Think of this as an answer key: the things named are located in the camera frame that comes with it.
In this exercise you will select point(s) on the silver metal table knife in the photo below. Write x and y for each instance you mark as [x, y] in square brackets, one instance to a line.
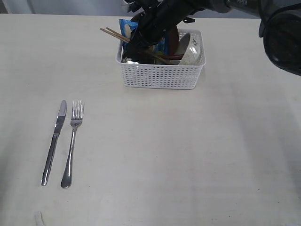
[58, 127]

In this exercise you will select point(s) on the white perforated plastic basket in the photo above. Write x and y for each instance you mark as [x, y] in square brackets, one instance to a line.
[163, 76]

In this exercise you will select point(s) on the white ceramic bowl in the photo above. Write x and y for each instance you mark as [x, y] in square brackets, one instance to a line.
[189, 47]

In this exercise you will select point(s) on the brown round wooden plate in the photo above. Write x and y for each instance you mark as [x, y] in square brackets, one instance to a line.
[174, 41]

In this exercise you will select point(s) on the dark red wooden spoon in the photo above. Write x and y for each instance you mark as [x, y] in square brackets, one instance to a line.
[171, 57]

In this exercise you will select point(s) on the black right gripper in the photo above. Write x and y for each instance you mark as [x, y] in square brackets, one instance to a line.
[159, 17]

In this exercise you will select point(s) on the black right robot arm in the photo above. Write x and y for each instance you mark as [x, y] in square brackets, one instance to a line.
[280, 27]

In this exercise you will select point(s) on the blue chips snack bag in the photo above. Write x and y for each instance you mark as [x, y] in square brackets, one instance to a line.
[127, 27]

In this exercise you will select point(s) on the silver metal fork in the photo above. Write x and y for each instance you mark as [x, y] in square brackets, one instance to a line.
[76, 121]

